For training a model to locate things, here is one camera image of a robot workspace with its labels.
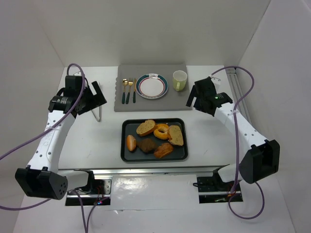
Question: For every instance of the seeded bread slice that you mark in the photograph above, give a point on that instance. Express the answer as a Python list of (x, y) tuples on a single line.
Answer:
[(175, 136), (146, 127)]

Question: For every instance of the dark brown bread roll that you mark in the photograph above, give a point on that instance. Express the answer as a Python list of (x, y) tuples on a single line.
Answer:
[(147, 145)]

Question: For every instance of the aluminium rail right side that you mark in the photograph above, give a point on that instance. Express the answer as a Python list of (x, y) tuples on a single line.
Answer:
[(237, 92)]

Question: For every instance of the metal triangular bracket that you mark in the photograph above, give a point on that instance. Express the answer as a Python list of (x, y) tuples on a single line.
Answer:
[(97, 113)]

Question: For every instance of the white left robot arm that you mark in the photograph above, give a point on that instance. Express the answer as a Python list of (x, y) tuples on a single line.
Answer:
[(41, 177)]

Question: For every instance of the orange croissant pastry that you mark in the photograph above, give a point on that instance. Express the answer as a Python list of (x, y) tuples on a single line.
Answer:
[(163, 150)]

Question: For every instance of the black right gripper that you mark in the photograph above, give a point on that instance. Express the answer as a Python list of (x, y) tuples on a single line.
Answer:
[(197, 98)]

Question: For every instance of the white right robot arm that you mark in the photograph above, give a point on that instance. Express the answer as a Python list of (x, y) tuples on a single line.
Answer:
[(258, 157)]

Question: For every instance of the gold spoon green handle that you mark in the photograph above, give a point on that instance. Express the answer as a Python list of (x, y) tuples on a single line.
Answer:
[(124, 84)]

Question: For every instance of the grey foam placemat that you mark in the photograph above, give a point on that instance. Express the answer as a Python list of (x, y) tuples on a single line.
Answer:
[(171, 101)]

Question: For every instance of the pale green mug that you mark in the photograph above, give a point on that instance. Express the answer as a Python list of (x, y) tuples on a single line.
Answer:
[(179, 80)]

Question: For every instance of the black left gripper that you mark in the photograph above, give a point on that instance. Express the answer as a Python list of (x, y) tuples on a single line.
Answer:
[(92, 97)]

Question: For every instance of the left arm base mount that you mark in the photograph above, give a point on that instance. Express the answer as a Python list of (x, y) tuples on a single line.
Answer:
[(99, 194)]

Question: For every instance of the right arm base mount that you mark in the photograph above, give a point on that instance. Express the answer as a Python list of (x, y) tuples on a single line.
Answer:
[(211, 189)]

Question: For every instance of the small orange bun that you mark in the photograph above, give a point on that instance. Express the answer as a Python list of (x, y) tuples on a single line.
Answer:
[(131, 143)]

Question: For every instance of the gold knife green handle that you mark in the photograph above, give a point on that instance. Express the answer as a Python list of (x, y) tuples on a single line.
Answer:
[(134, 92)]

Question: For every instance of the glazed orange donut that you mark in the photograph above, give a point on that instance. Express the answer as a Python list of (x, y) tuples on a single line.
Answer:
[(161, 131)]

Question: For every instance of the gold fork green handle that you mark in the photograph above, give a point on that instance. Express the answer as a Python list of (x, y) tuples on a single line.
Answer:
[(130, 83)]

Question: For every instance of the aluminium rail front edge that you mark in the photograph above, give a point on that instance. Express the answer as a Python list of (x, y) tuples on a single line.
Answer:
[(141, 171)]

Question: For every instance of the black baking tray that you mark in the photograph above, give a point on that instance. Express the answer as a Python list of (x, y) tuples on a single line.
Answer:
[(129, 127)]

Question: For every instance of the white plate with coloured rim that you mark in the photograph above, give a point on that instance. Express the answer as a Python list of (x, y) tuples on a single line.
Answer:
[(152, 86)]

